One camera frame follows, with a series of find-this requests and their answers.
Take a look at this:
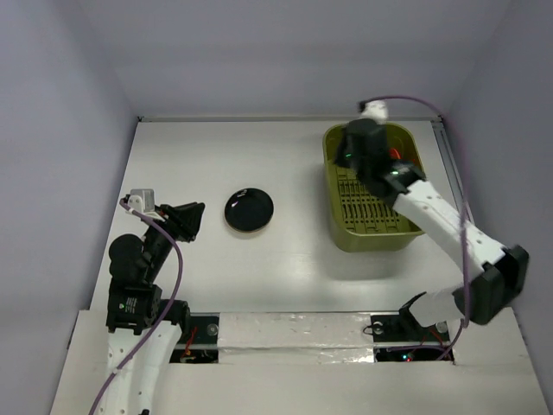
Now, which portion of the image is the foil covered base bar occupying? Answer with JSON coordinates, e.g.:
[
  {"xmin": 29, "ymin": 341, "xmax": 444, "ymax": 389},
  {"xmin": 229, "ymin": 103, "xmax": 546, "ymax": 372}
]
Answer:
[{"xmin": 217, "ymin": 312, "xmax": 374, "ymax": 365}]

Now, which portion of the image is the orange red plate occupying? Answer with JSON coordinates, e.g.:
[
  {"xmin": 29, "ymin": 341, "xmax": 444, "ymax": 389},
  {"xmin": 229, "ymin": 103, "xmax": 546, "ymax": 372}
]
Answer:
[{"xmin": 389, "ymin": 148, "xmax": 403, "ymax": 160}]

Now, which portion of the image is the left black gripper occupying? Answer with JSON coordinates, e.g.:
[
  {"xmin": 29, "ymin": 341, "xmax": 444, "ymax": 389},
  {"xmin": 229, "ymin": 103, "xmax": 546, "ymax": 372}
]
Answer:
[{"xmin": 143, "ymin": 201, "xmax": 205, "ymax": 279}]

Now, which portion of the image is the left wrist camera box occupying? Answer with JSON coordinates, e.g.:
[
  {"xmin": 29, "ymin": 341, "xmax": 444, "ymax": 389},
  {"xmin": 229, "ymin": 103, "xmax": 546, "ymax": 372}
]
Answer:
[{"xmin": 120, "ymin": 188, "xmax": 156, "ymax": 217}]

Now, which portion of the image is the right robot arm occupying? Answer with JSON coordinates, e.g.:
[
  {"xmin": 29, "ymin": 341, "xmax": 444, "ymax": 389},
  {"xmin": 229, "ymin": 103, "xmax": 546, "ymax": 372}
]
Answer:
[{"xmin": 334, "ymin": 118, "xmax": 530, "ymax": 339}]

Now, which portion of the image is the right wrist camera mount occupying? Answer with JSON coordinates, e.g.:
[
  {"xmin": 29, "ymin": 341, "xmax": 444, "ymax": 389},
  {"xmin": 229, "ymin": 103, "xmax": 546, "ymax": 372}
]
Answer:
[{"xmin": 359, "ymin": 99, "xmax": 389, "ymax": 125}]

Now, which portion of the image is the olive green dish rack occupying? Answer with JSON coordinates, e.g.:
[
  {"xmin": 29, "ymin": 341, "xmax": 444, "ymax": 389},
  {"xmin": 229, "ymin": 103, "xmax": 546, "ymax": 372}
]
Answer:
[{"xmin": 322, "ymin": 124, "xmax": 423, "ymax": 252}]

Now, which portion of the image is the beige patterned plate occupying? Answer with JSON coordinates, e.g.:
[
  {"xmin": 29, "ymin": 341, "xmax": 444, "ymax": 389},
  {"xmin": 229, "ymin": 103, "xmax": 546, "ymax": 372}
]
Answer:
[{"xmin": 228, "ymin": 228, "xmax": 267, "ymax": 238}]

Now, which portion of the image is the black teal plate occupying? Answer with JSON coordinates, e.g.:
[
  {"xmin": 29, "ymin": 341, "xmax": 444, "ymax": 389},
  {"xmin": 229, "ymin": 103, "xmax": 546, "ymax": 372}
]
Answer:
[{"xmin": 224, "ymin": 188, "xmax": 275, "ymax": 233}]

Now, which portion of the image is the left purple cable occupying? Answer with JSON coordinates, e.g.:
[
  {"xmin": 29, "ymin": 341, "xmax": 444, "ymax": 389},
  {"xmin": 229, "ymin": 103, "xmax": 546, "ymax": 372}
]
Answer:
[{"xmin": 88, "ymin": 198, "xmax": 187, "ymax": 415}]

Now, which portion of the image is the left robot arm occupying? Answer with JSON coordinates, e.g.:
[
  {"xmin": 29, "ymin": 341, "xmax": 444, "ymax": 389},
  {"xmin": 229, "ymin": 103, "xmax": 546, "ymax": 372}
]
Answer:
[{"xmin": 89, "ymin": 194, "xmax": 205, "ymax": 414}]

